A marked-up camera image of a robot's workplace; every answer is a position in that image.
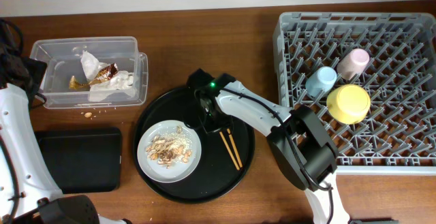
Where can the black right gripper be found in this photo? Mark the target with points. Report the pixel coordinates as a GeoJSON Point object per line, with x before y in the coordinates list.
{"type": "Point", "coordinates": [208, 124]}

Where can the wooden chopstick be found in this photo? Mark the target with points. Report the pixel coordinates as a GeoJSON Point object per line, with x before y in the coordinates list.
{"type": "Point", "coordinates": [239, 162]}
{"type": "Point", "coordinates": [229, 150]}

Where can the food scraps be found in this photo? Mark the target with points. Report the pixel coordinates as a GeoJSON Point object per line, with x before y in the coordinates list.
{"type": "Point", "coordinates": [169, 148]}

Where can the grey plate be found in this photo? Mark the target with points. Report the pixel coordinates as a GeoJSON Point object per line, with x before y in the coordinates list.
{"type": "Point", "coordinates": [180, 170]}

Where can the gold snack wrapper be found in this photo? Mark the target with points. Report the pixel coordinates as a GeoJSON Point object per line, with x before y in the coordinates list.
{"type": "Point", "coordinates": [103, 75]}

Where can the white tissue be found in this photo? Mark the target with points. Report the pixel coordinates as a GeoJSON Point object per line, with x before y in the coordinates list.
{"type": "Point", "coordinates": [120, 81]}

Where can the blue cup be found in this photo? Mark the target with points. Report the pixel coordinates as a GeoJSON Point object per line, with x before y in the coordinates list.
{"type": "Point", "coordinates": [321, 81]}

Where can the yellow bowl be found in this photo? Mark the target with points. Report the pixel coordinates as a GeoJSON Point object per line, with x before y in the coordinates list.
{"type": "Point", "coordinates": [348, 104]}

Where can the pink cup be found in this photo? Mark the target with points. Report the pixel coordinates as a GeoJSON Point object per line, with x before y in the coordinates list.
{"type": "Point", "coordinates": [353, 63]}

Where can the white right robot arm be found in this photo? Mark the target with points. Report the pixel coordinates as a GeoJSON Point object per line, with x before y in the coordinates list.
{"type": "Point", "coordinates": [301, 146]}

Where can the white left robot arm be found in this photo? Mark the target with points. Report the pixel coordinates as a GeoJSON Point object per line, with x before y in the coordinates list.
{"type": "Point", "coordinates": [29, 193]}

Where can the clear plastic waste bin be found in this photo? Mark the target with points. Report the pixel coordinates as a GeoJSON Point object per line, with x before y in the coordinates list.
{"type": "Point", "coordinates": [63, 57]}

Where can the grey dishwasher rack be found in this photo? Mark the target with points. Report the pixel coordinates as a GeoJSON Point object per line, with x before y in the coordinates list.
{"type": "Point", "coordinates": [397, 137]}

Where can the black rectangular tray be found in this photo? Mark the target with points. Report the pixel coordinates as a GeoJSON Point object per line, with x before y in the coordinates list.
{"type": "Point", "coordinates": [83, 161]}

